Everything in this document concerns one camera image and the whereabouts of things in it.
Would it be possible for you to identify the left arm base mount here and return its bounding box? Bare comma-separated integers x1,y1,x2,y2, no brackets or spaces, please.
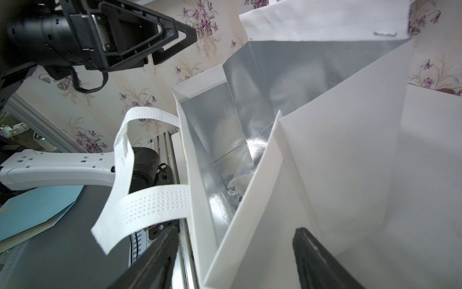
128,146,179,239

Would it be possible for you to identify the light blue paper sheet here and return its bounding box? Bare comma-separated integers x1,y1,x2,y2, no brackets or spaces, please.
1,185,83,241

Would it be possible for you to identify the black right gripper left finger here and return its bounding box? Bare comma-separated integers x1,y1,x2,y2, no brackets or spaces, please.
109,226,179,289

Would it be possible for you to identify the white insulated delivery bag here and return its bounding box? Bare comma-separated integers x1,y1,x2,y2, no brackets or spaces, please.
91,1,462,289

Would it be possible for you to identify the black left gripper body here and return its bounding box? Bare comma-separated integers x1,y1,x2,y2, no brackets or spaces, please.
7,1,197,72

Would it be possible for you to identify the clear ice pack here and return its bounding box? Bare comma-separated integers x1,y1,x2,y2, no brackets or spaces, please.
227,173,253,203

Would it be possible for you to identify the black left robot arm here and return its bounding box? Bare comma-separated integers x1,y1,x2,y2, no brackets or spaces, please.
1,1,197,190

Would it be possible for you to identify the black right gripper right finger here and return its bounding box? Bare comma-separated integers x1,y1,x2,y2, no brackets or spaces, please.
292,228,363,289

